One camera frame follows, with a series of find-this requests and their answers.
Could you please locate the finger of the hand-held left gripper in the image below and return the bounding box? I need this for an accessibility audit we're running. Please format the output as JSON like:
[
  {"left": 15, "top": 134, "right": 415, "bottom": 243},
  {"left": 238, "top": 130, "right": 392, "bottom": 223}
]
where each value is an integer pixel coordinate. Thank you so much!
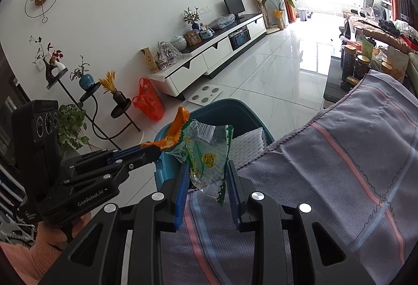
[
  {"left": 107, "top": 141, "right": 160, "bottom": 162},
  {"left": 111, "top": 149, "right": 163, "bottom": 173}
]

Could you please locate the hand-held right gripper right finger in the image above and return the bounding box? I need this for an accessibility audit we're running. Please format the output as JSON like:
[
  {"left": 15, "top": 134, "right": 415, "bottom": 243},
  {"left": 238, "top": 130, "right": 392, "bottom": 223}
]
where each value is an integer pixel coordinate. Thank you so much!
[{"left": 226, "top": 160, "right": 376, "bottom": 285}]

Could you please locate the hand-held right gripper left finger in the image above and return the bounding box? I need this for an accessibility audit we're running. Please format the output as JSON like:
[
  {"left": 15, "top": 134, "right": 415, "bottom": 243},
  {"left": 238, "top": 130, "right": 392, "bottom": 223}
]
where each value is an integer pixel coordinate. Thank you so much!
[{"left": 37, "top": 161, "right": 191, "bottom": 285}]

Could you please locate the green clear plastic wrapper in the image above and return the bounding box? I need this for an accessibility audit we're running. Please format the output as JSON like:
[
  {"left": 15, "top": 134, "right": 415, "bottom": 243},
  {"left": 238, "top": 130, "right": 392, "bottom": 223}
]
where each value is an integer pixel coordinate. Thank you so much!
[{"left": 165, "top": 119, "right": 235, "bottom": 205}]

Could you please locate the orange snack wrapper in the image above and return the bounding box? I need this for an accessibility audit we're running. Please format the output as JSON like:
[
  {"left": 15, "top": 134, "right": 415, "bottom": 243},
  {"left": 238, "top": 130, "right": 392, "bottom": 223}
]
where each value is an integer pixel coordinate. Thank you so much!
[{"left": 141, "top": 106, "right": 190, "bottom": 152}]

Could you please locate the white foam net sleeve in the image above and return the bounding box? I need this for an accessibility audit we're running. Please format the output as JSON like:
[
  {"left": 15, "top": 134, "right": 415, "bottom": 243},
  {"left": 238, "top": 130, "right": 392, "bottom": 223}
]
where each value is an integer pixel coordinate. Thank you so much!
[{"left": 230, "top": 127, "right": 266, "bottom": 168}]

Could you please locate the teal plastic bin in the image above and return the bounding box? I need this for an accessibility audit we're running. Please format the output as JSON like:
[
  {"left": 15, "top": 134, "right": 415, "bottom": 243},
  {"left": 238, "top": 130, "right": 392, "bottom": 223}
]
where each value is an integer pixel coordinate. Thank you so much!
[{"left": 153, "top": 98, "right": 275, "bottom": 199}]

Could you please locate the person's left hand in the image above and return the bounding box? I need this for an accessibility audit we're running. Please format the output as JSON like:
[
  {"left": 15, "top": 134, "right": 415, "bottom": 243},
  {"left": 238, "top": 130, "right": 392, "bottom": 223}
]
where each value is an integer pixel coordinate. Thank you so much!
[{"left": 35, "top": 211, "right": 91, "bottom": 253}]

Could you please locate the dark shelf rack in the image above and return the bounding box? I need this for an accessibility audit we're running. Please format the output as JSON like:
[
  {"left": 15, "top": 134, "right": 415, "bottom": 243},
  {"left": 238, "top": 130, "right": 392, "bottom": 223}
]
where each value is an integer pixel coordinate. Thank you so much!
[{"left": 0, "top": 76, "right": 33, "bottom": 246}]

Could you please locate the green potted plant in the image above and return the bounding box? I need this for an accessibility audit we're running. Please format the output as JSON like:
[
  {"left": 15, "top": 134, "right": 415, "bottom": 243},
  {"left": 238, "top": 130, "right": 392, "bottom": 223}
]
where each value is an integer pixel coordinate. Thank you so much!
[{"left": 57, "top": 104, "right": 90, "bottom": 152}]

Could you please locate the black plant stand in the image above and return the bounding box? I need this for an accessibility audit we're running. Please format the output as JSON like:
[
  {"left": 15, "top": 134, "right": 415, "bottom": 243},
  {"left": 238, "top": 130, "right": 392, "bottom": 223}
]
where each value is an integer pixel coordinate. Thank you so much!
[{"left": 46, "top": 68, "right": 142, "bottom": 150}]

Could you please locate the red plastic bag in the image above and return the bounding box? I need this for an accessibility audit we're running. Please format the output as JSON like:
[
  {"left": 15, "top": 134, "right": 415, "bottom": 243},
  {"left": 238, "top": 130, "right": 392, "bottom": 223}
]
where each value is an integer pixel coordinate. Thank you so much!
[{"left": 132, "top": 77, "right": 165, "bottom": 122}]

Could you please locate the dark vase with yellow wheat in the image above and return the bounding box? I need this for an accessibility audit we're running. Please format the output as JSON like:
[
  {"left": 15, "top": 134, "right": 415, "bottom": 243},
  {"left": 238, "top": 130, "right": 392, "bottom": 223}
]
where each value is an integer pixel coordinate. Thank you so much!
[{"left": 98, "top": 70, "right": 126, "bottom": 103}]

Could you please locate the blue vase with plant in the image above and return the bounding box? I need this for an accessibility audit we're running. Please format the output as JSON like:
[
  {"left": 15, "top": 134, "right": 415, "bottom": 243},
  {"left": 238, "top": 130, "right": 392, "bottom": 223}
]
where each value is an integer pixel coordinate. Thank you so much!
[{"left": 69, "top": 55, "right": 95, "bottom": 91}]

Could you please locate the white bathroom scale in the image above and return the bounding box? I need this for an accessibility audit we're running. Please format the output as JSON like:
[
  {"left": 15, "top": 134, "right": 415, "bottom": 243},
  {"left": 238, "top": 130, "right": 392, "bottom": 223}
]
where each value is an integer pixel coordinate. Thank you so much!
[{"left": 186, "top": 85, "right": 223, "bottom": 107}]

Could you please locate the yellow patterned box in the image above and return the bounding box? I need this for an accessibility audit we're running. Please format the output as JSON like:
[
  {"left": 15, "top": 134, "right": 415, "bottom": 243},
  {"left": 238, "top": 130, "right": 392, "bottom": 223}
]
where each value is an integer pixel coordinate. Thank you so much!
[{"left": 140, "top": 47, "right": 160, "bottom": 73}]

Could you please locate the purple striped tablecloth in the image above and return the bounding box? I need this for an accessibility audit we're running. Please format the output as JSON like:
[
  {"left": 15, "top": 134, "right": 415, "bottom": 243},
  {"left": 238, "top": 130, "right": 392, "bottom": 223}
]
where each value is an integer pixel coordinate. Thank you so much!
[{"left": 161, "top": 69, "right": 418, "bottom": 285}]

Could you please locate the white vase with red flowers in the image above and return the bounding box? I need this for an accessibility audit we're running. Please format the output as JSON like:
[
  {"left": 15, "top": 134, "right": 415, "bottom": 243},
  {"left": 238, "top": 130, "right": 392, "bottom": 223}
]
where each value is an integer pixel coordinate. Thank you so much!
[{"left": 29, "top": 35, "right": 66, "bottom": 72}]

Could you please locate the glass ship model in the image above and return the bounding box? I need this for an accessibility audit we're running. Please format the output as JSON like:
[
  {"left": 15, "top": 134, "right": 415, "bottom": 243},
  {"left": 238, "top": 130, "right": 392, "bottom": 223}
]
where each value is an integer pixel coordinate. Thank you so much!
[{"left": 157, "top": 41, "right": 183, "bottom": 71}]

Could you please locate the white ceramic jar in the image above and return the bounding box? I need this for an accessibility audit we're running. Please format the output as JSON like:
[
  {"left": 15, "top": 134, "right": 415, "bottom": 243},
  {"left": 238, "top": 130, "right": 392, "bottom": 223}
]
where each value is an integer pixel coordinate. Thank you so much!
[{"left": 170, "top": 34, "right": 187, "bottom": 49}]

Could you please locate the white TV cabinet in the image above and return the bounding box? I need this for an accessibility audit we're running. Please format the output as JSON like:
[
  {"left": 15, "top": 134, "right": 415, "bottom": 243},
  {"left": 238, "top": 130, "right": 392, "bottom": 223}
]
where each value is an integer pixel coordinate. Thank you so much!
[{"left": 146, "top": 12, "right": 268, "bottom": 98}]

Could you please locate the blue vase with branches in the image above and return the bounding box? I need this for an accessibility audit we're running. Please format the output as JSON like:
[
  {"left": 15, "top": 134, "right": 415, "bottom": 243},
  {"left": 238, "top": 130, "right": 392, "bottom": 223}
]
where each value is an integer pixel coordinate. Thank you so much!
[{"left": 182, "top": 7, "right": 201, "bottom": 31}]

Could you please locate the clear plastic bag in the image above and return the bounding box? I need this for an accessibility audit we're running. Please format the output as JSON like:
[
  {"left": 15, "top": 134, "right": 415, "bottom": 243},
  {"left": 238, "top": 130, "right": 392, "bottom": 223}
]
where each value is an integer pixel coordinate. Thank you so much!
[{"left": 211, "top": 14, "right": 236, "bottom": 29}]

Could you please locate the black monitor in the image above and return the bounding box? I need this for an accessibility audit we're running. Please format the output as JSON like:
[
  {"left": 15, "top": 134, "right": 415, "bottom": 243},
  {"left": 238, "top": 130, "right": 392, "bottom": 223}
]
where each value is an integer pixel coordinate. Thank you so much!
[{"left": 224, "top": 0, "right": 246, "bottom": 20}]

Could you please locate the green packet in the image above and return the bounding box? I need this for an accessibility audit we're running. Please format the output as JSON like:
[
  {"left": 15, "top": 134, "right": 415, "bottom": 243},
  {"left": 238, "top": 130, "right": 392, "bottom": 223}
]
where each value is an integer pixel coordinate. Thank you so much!
[{"left": 361, "top": 37, "right": 374, "bottom": 60}]

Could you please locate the beige paper bag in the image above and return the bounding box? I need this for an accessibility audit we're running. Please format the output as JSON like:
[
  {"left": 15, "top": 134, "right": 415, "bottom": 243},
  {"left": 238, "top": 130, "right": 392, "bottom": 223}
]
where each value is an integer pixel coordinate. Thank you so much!
[{"left": 387, "top": 46, "right": 410, "bottom": 83}]

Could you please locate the green sofa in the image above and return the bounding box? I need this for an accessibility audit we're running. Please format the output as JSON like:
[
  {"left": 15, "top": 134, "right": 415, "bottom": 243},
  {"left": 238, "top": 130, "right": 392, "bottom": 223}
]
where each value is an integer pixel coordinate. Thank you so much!
[{"left": 343, "top": 15, "right": 418, "bottom": 93}]

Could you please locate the white chair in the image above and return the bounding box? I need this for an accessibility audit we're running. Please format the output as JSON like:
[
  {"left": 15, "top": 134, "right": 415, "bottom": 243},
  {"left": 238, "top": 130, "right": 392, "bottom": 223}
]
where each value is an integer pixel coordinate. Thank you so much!
[{"left": 354, "top": 0, "right": 376, "bottom": 19}]

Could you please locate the washing machine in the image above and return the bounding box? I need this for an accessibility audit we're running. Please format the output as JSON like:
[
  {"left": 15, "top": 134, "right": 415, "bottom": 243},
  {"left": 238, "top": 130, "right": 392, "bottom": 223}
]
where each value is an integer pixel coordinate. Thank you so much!
[{"left": 375, "top": 0, "right": 394, "bottom": 21}]

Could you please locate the pile of white clothes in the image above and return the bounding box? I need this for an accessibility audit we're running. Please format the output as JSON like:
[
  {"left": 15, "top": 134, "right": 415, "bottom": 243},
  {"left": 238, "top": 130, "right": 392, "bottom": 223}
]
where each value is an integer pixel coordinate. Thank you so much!
[{"left": 393, "top": 20, "right": 418, "bottom": 37}]

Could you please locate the wooden picture frame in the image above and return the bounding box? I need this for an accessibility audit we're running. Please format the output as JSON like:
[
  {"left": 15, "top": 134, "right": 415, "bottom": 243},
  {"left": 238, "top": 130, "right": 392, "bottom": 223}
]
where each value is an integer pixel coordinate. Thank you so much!
[{"left": 183, "top": 30, "right": 201, "bottom": 46}]

